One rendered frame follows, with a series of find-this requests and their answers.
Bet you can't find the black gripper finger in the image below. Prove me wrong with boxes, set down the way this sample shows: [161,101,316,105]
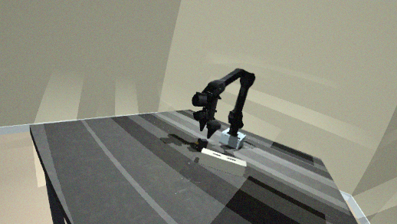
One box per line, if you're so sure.
[207,127,217,139]
[199,119,207,131]

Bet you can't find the black two-prong plug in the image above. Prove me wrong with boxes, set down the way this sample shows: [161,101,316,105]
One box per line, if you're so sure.
[195,139,208,148]

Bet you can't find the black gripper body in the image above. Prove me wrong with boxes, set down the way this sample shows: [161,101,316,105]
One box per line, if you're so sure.
[203,107,221,130]

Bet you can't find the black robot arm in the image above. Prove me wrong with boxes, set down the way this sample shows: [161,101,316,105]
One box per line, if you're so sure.
[192,68,255,137]

